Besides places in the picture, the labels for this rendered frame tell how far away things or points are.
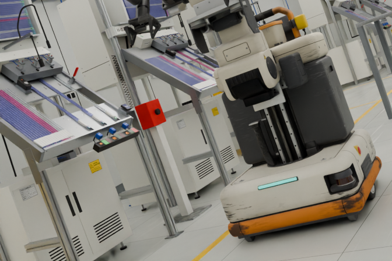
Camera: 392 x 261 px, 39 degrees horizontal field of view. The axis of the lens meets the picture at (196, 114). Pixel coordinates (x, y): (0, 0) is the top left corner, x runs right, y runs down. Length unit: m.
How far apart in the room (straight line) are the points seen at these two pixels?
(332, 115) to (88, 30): 2.22
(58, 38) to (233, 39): 3.52
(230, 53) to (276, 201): 0.68
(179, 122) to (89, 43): 0.91
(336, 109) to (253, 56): 0.50
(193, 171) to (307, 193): 1.72
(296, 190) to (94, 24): 2.33
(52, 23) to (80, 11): 1.55
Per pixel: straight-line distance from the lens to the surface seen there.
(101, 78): 4.25
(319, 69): 2.62
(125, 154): 4.27
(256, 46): 2.42
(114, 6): 4.21
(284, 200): 2.44
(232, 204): 2.54
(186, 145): 4.02
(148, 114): 3.48
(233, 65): 2.42
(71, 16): 4.36
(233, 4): 2.33
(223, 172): 3.78
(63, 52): 5.77
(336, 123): 2.64
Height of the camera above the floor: 0.75
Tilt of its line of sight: 2 degrees down
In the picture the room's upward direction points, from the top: 20 degrees counter-clockwise
